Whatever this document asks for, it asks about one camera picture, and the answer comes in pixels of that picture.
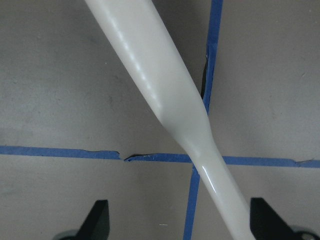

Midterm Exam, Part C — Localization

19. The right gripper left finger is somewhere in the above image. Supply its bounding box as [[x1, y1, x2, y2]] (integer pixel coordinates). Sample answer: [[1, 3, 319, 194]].
[[74, 199, 110, 240]]

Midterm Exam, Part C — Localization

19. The beige hand brush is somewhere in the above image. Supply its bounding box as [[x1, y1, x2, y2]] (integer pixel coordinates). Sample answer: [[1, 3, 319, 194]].
[[87, 0, 253, 240]]

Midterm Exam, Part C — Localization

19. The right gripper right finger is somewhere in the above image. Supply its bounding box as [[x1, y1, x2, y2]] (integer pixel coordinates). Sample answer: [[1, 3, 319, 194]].
[[249, 197, 290, 240]]

